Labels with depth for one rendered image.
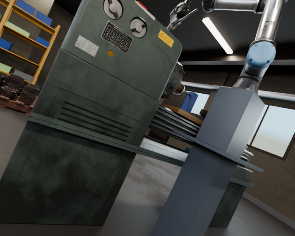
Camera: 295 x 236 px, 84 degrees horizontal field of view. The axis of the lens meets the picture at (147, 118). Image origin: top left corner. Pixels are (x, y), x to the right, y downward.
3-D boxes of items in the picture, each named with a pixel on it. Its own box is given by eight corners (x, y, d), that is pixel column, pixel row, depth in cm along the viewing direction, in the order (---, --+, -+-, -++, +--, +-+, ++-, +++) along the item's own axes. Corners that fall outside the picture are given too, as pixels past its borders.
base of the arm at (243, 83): (259, 102, 97) (266, 87, 97) (250, 92, 88) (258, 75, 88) (234, 98, 109) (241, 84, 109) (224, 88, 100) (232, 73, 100)
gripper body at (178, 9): (179, 9, 103) (187, -8, 103) (171, 13, 110) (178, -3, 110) (187, 18, 107) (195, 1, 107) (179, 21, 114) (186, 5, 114)
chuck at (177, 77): (163, 95, 115) (181, 54, 115) (143, 92, 142) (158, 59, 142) (173, 100, 119) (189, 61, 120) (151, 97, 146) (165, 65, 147)
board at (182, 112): (177, 112, 121) (179, 107, 121) (153, 105, 152) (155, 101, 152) (202, 126, 137) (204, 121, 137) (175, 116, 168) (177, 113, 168)
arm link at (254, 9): (283, 3, 103) (205, 1, 123) (291, -12, 93) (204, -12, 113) (277, 20, 102) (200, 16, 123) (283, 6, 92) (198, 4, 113)
